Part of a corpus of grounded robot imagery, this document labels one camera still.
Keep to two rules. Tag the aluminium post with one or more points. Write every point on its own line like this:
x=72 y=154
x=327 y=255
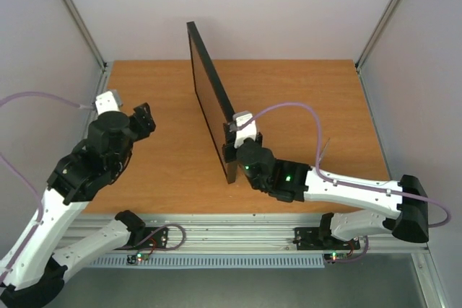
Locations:
x=85 y=33
x=377 y=32

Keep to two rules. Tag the small circuit board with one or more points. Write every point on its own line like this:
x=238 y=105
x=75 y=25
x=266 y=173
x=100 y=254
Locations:
x=138 y=258
x=336 y=257

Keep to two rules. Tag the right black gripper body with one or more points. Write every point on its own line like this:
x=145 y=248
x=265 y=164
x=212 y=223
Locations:
x=229 y=145

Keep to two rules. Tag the left small circuit board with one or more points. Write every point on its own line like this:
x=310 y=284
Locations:
x=138 y=258

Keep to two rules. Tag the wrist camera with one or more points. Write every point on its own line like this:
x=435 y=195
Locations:
x=107 y=102
x=243 y=126

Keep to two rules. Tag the black picture frame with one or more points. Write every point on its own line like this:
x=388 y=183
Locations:
x=212 y=97

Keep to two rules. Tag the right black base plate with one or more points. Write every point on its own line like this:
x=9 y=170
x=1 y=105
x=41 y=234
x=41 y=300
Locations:
x=308 y=238

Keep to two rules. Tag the right small circuit board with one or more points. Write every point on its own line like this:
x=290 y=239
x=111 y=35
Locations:
x=336 y=257

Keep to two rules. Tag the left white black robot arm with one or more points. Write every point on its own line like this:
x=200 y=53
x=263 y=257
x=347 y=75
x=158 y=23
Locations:
x=36 y=269

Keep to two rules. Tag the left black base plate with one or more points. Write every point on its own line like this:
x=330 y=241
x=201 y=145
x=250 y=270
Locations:
x=148 y=238

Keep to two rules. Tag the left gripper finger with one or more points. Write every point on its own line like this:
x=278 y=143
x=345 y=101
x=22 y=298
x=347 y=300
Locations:
x=142 y=113
x=141 y=130

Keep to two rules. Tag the grey slotted cable duct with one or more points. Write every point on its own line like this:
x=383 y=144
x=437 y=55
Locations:
x=211 y=261

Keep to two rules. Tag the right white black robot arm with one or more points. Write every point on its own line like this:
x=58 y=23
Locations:
x=392 y=207

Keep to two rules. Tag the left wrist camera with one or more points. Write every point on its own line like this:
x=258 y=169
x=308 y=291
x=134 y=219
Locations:
x=107 y=102

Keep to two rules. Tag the clear handled screwdriver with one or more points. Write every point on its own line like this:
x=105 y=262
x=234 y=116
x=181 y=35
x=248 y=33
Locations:
x=324 y=150

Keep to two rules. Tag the left aluminium post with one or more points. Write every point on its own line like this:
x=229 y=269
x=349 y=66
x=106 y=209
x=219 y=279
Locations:
x=85 y=33

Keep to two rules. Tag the right aluminium post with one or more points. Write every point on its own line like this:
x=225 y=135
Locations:
x=377 y=32

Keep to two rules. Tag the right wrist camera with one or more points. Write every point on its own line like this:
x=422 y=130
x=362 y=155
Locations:
x=243 y=126

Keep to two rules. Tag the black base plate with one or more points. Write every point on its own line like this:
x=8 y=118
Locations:
x=148 y=238
x=308 y=238

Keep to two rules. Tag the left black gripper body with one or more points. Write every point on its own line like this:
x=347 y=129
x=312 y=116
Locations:
x=119 y=160

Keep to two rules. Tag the aluminium front rail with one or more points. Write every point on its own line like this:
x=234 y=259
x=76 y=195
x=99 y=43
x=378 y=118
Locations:
x=235 y=233

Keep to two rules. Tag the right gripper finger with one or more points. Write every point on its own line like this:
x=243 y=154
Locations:
x=259 y=138
x=228 y=148

